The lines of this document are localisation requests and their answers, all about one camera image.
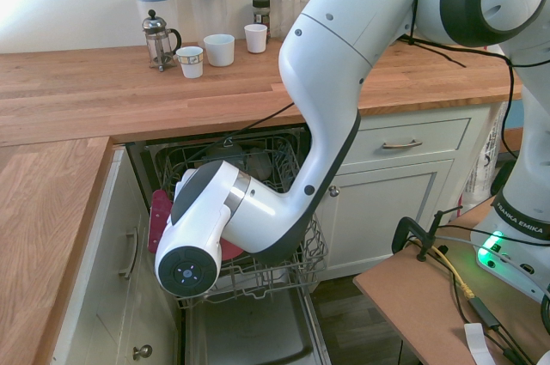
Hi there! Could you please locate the coral red plate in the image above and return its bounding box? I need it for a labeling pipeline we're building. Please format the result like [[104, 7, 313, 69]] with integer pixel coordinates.
[[147, 189, 245, 262]]

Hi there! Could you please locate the stainless dishwasher door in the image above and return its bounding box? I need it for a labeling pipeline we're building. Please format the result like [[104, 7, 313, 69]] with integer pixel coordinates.
[[184, 286, 333, 365]]

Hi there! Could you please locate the small white ribbed cup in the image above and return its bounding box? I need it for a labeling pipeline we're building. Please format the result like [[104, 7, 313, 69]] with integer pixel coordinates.
[[244, 23, 269, 55]]

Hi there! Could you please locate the large white mug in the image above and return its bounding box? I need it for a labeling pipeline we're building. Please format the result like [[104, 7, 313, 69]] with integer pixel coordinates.
[[203, 33, 236, 68]]

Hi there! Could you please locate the white cabinet single drawer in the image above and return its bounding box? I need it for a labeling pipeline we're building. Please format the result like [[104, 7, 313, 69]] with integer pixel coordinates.
[[308, 102, 504, 283]]

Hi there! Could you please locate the patterned paper cup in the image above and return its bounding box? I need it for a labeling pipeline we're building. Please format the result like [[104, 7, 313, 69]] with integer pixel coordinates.
[[175, 46, 205, 80]]

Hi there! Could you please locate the dark jar black lid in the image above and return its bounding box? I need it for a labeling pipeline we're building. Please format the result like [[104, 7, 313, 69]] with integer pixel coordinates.
[[252, 0, 272, 42]]

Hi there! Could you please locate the black C clamp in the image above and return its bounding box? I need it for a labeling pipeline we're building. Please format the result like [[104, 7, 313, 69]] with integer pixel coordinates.
[[392, 205, 466, 262]]

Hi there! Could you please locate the clear bottle green lid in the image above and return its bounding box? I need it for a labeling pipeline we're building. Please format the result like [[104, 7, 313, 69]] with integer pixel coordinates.
[[278, 0, 296, 43]]

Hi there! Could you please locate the clear pitcher dark blue lid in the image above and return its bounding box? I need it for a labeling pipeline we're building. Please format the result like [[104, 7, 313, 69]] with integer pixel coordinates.
[[186, 0, 228, 46]]

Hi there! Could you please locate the glass French press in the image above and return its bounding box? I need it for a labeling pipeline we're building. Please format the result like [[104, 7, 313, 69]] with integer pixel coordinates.
[[142, 9, 183, 73]]

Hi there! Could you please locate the clear pitcher light blue lid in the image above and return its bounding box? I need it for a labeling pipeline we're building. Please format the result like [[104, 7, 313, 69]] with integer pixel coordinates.
[[131, 0, 179, 42]]

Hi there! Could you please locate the brown mounting board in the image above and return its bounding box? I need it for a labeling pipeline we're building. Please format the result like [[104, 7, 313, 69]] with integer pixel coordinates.
[[352, 197, 550, 365]]

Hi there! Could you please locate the white plastic wrapped pack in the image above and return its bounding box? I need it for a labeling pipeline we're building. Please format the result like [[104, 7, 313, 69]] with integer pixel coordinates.
[[461, 100, 509, 212]]

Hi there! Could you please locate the white paper strip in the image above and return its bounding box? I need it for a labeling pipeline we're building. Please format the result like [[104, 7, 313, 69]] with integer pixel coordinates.
[[464, 321, 500, 365]]

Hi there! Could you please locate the grey wire dishwasher rack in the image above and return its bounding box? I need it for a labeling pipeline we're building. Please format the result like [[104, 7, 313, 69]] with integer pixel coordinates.
[[153, 136, 330, 304]]

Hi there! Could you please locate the brushed metal drawer handle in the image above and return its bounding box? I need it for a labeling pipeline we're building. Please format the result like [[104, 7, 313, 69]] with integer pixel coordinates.
[[382, 138, 424, 150], [118, 226, 140, 283]]

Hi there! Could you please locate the yellow network cable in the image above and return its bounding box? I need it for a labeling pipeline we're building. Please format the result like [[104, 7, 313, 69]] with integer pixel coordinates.
[[431, 244, 477, 300]]

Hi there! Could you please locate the black adapter cable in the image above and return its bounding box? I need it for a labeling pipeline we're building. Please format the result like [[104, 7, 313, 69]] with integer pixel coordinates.
[[446, 252, 539, 365]]

